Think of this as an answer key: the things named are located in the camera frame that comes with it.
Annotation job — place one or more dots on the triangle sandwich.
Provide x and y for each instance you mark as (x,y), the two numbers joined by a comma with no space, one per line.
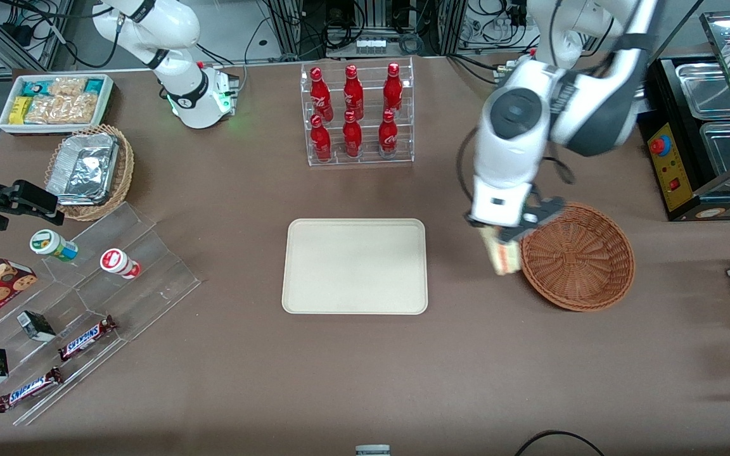
(505,258)

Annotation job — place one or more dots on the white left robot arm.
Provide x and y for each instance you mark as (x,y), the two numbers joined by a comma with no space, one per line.
(511,158)

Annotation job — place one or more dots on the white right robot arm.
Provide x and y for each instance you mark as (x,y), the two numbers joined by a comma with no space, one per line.
(181,76)

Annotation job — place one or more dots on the brown round wicker basket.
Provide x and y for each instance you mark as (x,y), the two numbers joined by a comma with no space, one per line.
(580,259)

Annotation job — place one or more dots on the light tan wicker basket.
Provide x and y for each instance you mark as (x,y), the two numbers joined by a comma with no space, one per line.
(125,171)

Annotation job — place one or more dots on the beige plastic serving tray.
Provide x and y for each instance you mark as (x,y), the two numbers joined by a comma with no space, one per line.
(352,266)

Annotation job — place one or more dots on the white bottle with green cap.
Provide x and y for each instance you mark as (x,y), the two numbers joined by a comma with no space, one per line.
(53,245)

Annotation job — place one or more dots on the stack of foil trays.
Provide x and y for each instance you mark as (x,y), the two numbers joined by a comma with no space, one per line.
(83,170)

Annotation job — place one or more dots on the white plastic snack bin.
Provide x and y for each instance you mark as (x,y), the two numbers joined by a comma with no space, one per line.
(5,126)

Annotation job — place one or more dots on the yellow snack packet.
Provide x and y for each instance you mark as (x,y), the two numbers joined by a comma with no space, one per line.
(19,109)

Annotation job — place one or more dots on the large clear cracker bag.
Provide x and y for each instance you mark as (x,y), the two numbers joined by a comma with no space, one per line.
(61,109)

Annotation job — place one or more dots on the white bottle with red label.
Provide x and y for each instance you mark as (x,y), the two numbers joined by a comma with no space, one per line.
(119,263)

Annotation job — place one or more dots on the teal snack packet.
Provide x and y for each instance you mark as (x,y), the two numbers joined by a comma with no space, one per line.
(34,87)
(96,86)

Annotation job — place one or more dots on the small black box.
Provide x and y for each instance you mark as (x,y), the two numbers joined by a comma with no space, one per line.
(37,325)

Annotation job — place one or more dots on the small clear cracker bag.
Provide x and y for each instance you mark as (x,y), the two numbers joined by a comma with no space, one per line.
(67,86)

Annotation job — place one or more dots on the red cola bottle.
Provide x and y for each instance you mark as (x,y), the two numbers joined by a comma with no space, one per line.
(352,137)
(353,92)
(388,135)
(320,95)
(393,88)
(320,140)

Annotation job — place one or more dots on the clear acrylic stepped display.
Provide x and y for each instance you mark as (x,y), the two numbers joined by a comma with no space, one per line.
(149,278)

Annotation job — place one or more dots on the Snickers chocolate bar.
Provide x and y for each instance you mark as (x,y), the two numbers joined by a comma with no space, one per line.
(86,337)
(29,389)

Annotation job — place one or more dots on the black food warmer display case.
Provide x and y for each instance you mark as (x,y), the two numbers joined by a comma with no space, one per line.
(675,177)

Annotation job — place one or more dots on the clear acrylic bottle rack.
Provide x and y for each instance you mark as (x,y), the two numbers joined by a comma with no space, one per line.
(368,76)

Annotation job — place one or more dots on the white power strip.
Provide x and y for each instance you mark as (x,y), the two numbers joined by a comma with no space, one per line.
(370,45)

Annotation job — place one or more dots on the small steel pan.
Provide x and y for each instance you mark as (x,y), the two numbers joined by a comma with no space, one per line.
(707,92)

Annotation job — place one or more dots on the grey device at table edge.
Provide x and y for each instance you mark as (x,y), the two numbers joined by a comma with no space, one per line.
(372,450)

